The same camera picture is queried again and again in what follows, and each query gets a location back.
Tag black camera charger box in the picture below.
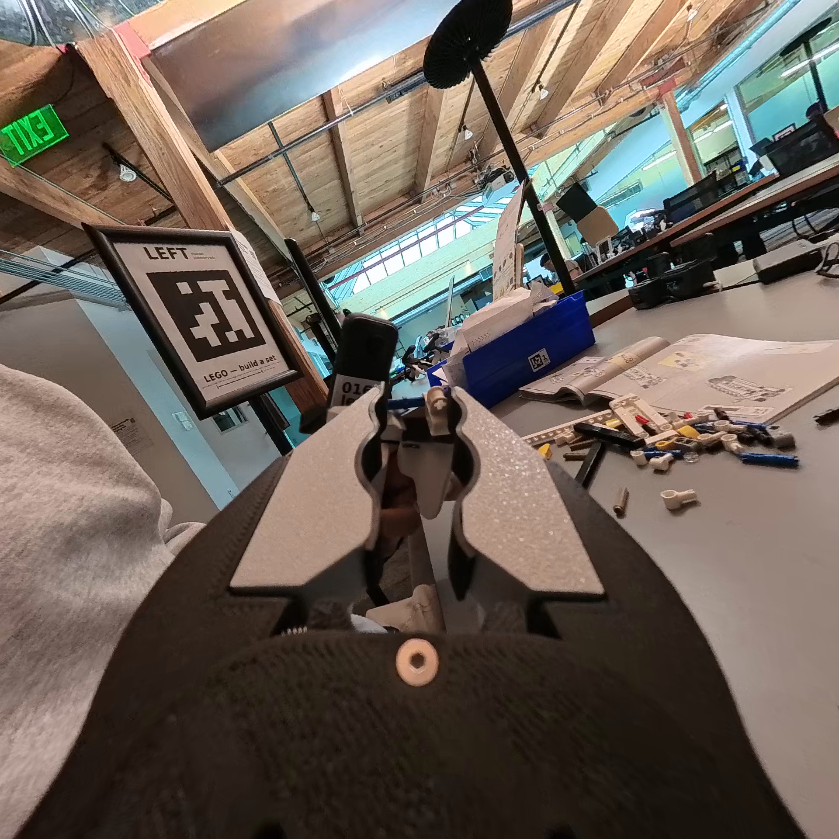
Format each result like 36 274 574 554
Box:
628 267 663 310
659 252 717 299

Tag white lego frame, red pins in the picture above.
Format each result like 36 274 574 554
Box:
608 393 664 433

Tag lego instruction booklet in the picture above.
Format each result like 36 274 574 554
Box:
519 333 836 423

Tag small white lego connector beam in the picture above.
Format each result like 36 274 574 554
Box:
425 385 454 437

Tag black lego beam with holes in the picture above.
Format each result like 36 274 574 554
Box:
573 421 646 450

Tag white paper notice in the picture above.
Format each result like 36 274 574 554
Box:
231 229 279 304

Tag plain black lego beam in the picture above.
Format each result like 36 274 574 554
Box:
577 440 607 489

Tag black power adapter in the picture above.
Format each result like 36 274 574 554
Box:
752 239 825 284

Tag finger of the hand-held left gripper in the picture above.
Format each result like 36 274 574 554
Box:
379 414 410 461
396 436 461 520

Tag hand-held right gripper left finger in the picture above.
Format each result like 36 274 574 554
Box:
229 385 389 607

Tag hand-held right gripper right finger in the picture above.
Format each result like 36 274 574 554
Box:
447 385 607 615

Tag white paper bag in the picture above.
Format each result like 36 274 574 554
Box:
449 285 561 360

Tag black desk monitor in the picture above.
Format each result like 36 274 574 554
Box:
662 172 718 220

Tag framed marker sign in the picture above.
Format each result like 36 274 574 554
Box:
82 223 304 420

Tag person's left hand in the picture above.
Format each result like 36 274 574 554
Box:
379 467 423 559

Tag pile of small lego pieces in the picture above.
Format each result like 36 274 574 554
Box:
629 406 801 473

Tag black floor lamp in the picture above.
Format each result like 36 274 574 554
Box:
423 0 579 296

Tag cardboard poster board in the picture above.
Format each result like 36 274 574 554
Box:
492 180 533 304

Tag blue plastic bin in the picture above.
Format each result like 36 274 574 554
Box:
426 290 596 409

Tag wooden post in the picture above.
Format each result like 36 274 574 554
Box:
75 29 329 410

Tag green exit sign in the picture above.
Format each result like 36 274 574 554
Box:
0 104 71 168

